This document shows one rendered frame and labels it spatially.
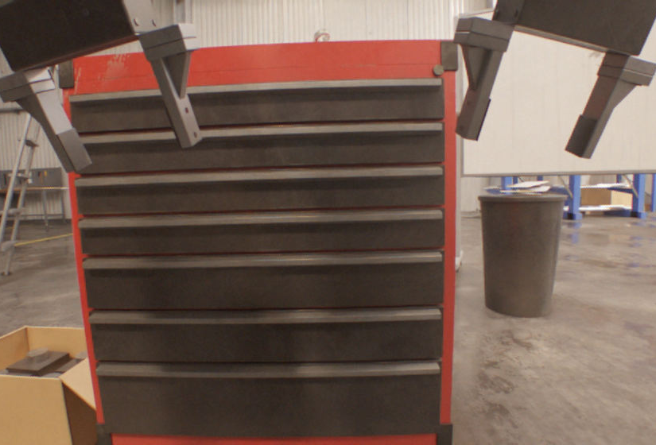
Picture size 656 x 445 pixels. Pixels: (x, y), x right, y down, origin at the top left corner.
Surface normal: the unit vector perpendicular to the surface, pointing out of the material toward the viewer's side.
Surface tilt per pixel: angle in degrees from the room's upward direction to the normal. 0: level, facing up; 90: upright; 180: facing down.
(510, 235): 94
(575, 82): 90
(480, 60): 113
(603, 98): 82
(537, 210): 94
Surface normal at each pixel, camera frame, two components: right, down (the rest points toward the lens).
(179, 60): -0.05, 0.49
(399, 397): -0.01, 0.10
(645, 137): -0.43, 0.11
